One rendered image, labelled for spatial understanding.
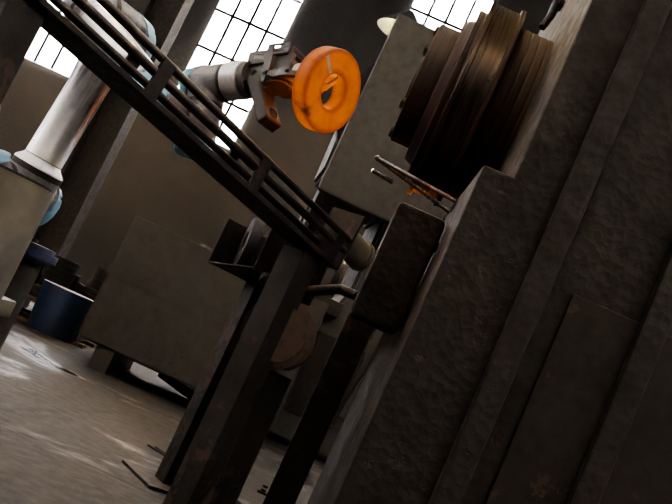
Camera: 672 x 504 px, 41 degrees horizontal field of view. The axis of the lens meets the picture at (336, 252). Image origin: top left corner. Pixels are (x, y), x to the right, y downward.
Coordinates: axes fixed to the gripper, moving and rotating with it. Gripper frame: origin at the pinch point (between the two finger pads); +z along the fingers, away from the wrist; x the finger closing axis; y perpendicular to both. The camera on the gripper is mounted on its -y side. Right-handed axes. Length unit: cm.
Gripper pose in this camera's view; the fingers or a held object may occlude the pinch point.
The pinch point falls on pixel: (331, 80)
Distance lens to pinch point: 167.6
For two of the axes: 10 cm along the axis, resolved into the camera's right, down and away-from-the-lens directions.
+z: 8.3, 0.2, -5.5
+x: 5.1, 3.5, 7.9
